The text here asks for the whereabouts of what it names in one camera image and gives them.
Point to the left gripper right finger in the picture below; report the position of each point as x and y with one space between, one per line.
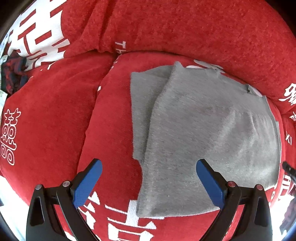
255 220

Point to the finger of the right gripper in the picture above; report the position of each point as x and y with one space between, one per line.
290 171

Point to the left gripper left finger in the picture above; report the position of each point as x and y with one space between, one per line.
43 222

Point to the grey fleece garment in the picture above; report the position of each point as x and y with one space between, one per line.
181 115

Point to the red sofa back cushion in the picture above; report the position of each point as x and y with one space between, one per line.
248 39

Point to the dark red plaid cloth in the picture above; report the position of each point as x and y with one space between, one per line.
15 76

